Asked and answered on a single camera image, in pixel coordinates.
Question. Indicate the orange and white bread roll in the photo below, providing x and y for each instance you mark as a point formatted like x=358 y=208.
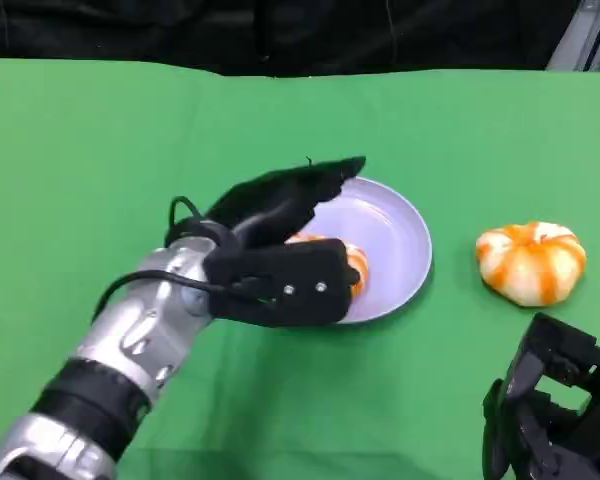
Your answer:
x=530 y=265
x=357 y=257

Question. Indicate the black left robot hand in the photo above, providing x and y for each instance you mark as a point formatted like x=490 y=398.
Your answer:
x=280 y=200

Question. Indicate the black backdrop cloth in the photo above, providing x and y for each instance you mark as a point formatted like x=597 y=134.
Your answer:
x=230 y=35

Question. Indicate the grey metal frame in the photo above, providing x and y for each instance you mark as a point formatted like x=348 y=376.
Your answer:
x=587 y=42

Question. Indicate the green cloth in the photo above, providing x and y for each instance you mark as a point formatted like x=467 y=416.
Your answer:
x=130 y=125

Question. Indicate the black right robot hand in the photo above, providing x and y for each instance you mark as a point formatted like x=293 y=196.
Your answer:
x=555 y=425

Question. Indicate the lilac plate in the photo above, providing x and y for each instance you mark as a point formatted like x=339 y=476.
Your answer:
x=385 y=250

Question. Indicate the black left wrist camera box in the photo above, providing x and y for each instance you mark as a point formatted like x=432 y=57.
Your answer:
x=290 y=280

